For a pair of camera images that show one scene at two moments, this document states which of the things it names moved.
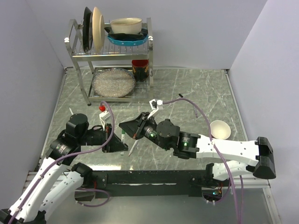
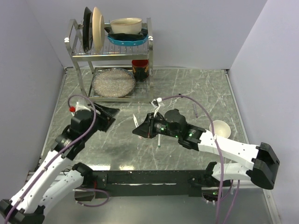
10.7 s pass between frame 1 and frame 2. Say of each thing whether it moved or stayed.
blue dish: stayed
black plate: stayed
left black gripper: moved
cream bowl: stayed
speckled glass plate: stayed
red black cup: stayed
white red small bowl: stayed
